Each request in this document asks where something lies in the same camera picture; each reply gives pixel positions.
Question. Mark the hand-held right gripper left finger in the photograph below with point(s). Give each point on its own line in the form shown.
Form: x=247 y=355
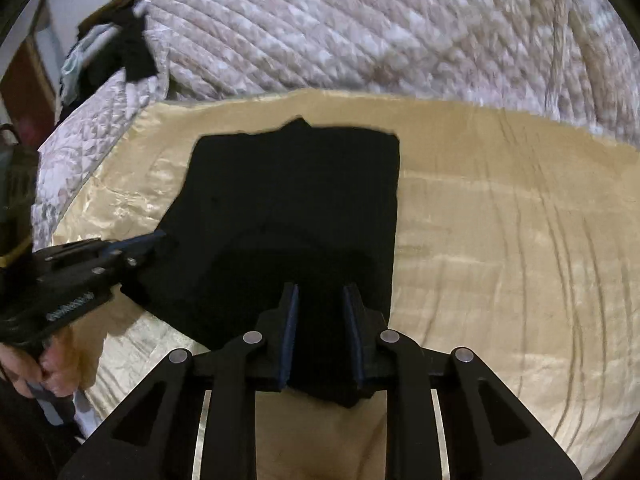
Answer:
x=291 y=340

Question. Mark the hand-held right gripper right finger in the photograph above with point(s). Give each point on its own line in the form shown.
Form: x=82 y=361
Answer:
x=354 y=340

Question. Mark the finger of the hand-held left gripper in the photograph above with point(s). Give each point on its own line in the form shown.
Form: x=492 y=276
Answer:
x=142 y=245

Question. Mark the black pants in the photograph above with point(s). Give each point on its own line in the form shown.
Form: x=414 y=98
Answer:
x=300 y=200

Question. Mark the person's left hand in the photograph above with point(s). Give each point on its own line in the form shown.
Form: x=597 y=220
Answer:
x=55 y=360

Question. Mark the gold satin blanket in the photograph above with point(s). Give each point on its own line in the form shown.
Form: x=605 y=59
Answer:
x=500 y=260

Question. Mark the pile of clothes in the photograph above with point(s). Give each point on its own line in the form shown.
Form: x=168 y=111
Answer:
x=115 y=45

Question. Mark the dark wooden cabinet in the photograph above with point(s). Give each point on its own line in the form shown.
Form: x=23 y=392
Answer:
x=27 y=70

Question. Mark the white quilted bed cover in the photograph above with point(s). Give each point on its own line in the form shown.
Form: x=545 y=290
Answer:
x=350 y=25

